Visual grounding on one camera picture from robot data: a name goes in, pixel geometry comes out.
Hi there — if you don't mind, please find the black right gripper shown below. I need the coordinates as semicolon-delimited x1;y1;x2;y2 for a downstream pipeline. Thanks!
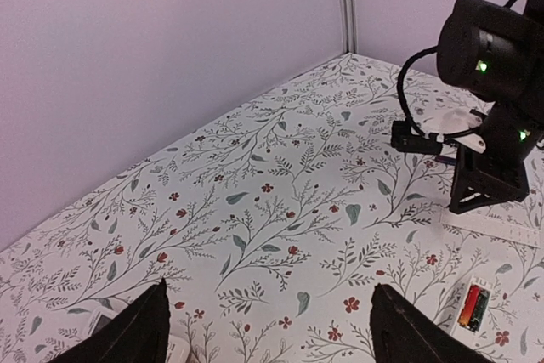
437;0;543;214

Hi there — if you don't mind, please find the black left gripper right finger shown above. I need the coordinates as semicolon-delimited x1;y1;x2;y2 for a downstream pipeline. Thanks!
370;284;490;363

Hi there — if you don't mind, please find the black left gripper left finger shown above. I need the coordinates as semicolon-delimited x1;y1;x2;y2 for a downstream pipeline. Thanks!
53;280;170;363

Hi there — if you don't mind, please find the black AAA battery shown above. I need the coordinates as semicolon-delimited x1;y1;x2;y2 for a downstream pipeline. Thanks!
468;289;490;332

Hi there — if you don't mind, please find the red AAA battery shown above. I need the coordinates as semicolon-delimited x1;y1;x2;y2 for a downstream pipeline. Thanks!
457;285;480;326

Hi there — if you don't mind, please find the white slim remote control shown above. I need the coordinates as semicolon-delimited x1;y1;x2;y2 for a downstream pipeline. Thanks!
436;275;493;345

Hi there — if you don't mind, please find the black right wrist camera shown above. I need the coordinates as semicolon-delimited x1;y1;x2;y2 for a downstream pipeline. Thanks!
390;121;459;155

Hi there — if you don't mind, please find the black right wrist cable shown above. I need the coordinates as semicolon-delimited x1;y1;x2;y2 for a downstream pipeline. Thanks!
395;46;485;143

